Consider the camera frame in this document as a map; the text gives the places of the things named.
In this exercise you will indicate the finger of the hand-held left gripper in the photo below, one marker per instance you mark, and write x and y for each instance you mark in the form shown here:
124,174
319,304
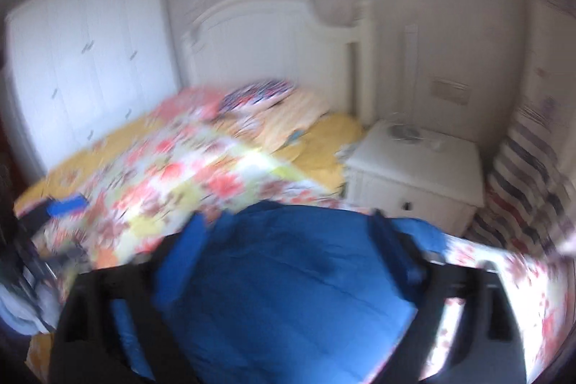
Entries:
67,206

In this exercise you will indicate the blue red patterned pillow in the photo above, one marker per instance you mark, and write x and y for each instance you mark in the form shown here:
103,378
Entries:
256,94

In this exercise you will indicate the white wardrobe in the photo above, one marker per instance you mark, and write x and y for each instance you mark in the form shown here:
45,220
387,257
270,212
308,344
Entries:
90,73

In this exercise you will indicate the peach striped pillow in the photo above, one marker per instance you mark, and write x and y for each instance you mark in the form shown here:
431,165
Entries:
288,118

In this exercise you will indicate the striped cloth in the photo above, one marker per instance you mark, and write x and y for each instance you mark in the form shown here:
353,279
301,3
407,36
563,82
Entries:
517,177

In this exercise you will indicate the white nightstand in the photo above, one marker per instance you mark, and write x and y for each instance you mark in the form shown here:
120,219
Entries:
405,168

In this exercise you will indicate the yellow bed sheet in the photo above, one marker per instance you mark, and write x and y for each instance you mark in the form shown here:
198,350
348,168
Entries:
324,150

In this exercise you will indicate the white bed headboard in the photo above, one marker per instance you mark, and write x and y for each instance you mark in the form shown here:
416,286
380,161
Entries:
261,46

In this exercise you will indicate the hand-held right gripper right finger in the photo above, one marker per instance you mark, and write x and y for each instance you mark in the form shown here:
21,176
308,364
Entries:
398,247

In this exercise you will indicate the blue padded jacket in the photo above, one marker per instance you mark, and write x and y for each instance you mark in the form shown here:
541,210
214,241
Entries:
279,285

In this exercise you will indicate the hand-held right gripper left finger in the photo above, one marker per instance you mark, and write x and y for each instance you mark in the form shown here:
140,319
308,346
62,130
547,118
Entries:
180,260

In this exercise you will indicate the floral patchwork blanket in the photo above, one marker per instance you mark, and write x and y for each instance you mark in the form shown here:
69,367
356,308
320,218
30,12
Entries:
189,177

